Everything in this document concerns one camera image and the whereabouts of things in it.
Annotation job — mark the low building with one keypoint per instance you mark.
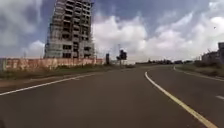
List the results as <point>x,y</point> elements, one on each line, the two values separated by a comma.
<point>220,50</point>

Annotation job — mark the tall unfinished concrete building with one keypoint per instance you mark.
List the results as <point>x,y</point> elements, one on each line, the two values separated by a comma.
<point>70,30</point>

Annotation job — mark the row of trees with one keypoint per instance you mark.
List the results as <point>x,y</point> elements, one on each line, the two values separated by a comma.
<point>163,62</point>

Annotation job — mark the long reddish wall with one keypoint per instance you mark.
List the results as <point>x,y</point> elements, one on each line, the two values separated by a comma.
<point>40,63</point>

